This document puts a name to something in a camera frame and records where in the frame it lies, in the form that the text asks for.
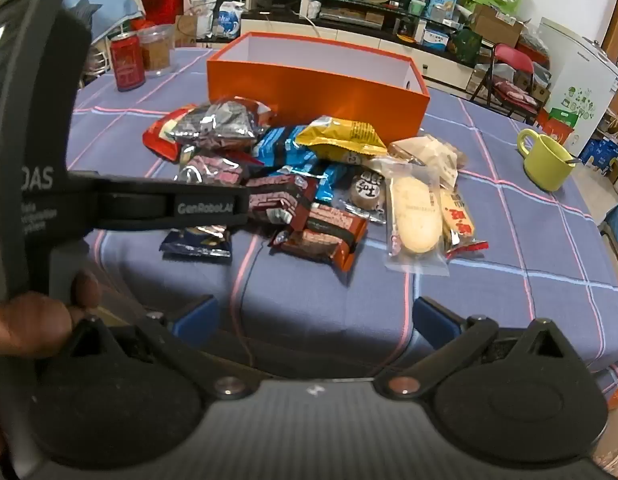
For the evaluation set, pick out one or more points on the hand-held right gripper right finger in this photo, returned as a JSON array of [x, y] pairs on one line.
[[435, 321]]

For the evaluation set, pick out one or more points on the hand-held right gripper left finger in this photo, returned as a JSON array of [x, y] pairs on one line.
[[196, 317]]

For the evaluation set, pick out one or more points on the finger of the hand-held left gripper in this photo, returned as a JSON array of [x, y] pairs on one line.
[[209, 205]]

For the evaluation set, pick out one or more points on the dark blue gold packet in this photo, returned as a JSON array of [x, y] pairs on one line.
[[199, 246]]

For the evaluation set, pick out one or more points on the maroon packet pink print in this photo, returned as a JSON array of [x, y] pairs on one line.
[[279, 200], [209, 170]]

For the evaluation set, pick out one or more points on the blue snack packet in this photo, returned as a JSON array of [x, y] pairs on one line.
[[279, 145], [334, 177]]

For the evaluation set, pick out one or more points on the brown orange snack packet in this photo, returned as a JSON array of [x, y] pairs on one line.
[[324, 235]]

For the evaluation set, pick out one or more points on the round cookie clear packet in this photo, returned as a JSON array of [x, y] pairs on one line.
[[366, 192]]

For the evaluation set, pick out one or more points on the yellow snack packet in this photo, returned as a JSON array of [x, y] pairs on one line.
[[341, 137]]

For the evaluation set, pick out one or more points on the orange cardboard box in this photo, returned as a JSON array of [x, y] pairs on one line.
[[314, 85]]

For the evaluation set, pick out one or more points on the person's left hand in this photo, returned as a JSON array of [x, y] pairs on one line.
[[29, 322]]

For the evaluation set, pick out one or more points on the purple plaid tablecloth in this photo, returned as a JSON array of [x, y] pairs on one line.
[[489, 270]]

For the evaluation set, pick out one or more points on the silver black foil packet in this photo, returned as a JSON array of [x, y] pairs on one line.
[[214, 125]]

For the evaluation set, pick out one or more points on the red snack packet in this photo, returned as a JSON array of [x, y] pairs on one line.
[[159, 137]]

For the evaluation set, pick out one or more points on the red drink can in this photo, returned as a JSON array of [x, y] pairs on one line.
[[127, 62]]

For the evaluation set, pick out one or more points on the yellow packet red label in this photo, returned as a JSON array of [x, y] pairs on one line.
[[459, 220]]

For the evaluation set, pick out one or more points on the oval biscuit clear packet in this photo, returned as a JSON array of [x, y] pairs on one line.
[[414, 215]]

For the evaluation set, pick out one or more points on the glass cup with drink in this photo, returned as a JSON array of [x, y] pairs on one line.
[[156, 50]]

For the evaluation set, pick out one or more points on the red bag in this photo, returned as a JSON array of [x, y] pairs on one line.
[[159, 0]]

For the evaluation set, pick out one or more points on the beige pastry packet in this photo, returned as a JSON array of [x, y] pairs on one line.
[[431, 152]]

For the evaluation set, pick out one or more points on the blue white bag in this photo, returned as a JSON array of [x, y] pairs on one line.
[[231, 17]]

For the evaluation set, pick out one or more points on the glass top television stand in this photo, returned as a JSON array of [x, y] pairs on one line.
[[279, 25]]

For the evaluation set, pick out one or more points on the green mug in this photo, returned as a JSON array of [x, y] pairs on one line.
[[544, 160]]

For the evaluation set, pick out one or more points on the metal spoon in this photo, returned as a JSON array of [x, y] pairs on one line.
[[571, 161]]

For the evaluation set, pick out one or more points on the blue cartons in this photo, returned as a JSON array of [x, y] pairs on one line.
[[601, 155]]

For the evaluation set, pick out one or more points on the red folding chair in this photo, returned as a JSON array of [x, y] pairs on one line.
[[511, 60]]

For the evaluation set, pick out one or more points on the white freezer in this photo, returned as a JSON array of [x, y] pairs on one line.
[[579, 85]]

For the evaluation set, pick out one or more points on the dark green bag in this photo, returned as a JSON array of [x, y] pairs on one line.
[[464, 44]]

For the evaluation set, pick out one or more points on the small blue white box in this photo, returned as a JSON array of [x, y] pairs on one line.
[[435, 40]]

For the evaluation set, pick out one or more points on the pale green cup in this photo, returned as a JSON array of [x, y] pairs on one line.
[[416, 7]]

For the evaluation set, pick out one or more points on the brown cardboard box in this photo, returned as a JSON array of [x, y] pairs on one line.
[[496, 25]]

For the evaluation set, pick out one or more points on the tall blue white box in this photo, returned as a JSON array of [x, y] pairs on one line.
[[445, 0]]

